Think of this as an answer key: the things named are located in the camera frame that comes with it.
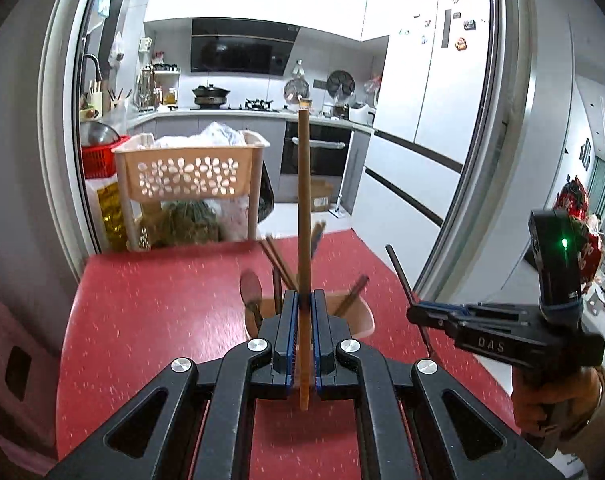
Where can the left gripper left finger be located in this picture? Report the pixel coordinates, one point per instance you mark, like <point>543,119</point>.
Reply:
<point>193,421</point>

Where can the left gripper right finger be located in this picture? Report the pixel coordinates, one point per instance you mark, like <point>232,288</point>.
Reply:
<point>412,423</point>

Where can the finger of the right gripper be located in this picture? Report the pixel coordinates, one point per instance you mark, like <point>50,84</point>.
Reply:
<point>441,316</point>

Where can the light bamboo chopstick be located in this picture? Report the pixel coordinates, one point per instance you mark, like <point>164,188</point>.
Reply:
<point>304,252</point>

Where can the right hand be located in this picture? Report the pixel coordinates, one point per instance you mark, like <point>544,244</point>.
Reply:
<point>582,392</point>

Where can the beige plastic utensil holder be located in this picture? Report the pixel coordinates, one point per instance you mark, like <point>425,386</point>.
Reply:
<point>359,317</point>

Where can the pink plastic stool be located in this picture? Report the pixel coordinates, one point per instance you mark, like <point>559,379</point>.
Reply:
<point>28,383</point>

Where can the built-in black oven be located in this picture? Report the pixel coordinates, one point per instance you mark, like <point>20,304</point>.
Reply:
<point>329,149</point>

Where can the white refrigerator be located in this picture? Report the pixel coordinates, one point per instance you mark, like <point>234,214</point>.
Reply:
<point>429,101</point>

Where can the yellow packaged bag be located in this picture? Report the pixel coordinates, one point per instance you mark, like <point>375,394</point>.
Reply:
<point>112,217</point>

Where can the beige flower-pattern storage rack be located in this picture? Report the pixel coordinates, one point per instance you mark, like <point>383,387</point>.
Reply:
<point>150,176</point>

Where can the red plastic basket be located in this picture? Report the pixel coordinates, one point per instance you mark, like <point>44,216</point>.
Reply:
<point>98,161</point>

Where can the metal bowl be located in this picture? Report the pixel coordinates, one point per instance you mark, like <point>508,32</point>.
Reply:
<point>94,133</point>

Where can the black cooking pot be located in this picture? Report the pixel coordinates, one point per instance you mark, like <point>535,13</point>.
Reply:
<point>210,97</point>

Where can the black range hood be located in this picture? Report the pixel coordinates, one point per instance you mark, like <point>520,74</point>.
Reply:
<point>241,46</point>

